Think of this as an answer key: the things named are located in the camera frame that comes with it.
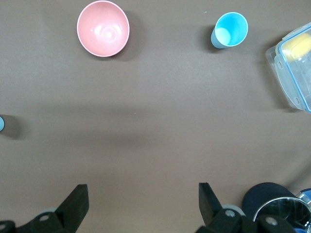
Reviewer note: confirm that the yellow food piece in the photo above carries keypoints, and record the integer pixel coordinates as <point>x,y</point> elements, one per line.
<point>297,46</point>

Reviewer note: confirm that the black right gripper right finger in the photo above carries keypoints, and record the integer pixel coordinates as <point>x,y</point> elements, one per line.
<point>209,208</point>

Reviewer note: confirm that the clear plastic food container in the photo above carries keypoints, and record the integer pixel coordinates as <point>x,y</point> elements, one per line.
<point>291,82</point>

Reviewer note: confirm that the glass lid blue knob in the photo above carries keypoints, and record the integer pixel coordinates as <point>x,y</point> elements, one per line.
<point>286,211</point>

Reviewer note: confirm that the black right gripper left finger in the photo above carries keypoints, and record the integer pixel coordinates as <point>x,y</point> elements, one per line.
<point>73,208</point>

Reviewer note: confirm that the pink bowl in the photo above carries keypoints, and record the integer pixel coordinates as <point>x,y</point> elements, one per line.
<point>103,29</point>

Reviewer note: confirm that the brown table cloth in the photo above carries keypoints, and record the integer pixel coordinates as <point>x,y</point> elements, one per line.
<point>155,121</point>

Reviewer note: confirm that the blue plastic cup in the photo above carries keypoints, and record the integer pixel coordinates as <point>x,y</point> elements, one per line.
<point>2,123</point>
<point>230,29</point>

